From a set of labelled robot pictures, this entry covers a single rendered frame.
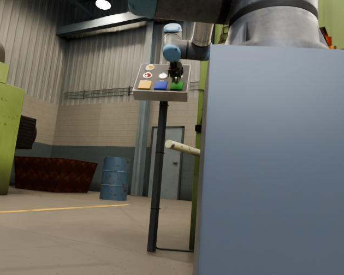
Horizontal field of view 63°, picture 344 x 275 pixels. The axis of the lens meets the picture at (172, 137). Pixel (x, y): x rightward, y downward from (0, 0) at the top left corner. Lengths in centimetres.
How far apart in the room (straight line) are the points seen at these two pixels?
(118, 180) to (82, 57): 648
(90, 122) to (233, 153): 983
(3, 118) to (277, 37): 558
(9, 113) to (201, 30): 493
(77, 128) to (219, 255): 1018
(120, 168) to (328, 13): 486
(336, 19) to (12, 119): 525
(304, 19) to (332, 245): 32
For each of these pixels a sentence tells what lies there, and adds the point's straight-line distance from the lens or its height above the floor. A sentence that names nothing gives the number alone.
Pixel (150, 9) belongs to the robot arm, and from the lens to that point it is 54.
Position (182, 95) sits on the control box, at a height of 95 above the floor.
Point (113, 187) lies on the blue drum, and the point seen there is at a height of 25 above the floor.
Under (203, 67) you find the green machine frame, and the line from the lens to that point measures 207.
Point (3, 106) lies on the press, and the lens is 586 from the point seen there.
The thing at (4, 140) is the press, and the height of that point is 96.
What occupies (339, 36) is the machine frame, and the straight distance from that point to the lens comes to 191.
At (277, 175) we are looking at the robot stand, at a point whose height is 43.
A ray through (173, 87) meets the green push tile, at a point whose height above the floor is 99.
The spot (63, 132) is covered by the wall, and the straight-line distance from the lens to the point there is 1092.
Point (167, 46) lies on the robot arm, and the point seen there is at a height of 104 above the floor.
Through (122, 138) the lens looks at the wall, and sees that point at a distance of 922.
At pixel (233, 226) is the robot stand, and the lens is 37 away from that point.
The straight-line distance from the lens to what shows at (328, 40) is 136.
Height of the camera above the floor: 41
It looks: 10 degrees up
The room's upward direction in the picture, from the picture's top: 4 degrees clockwise
